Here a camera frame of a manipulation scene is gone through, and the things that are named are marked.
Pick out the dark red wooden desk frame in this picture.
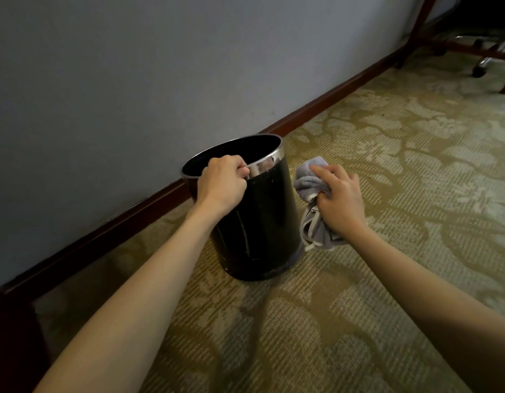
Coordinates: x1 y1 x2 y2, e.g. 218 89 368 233
394 0 505 94

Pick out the person's right hand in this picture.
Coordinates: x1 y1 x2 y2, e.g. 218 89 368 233
309 164 370 239

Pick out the office chair wheeled base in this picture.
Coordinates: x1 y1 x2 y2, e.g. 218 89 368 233
434 28 505 78

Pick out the dark wooden baseboard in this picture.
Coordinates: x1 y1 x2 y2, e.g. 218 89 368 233
1 49 405 301

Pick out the person's left hand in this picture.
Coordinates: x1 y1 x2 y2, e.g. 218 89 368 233
190 154 251 221

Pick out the person's left forearm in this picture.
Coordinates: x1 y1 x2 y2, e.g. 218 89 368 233
33 205 217 393

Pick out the person's right forearm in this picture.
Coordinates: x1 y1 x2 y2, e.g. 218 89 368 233
348 224 505 393

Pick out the dark red wooden cabinet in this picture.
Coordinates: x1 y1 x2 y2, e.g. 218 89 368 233
0 285 51 393

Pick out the grey cleaning cloth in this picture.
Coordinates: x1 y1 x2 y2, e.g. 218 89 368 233
293 157 345 252

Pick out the black waste bin chrome rim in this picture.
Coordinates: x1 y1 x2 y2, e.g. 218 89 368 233
181 134 305 282

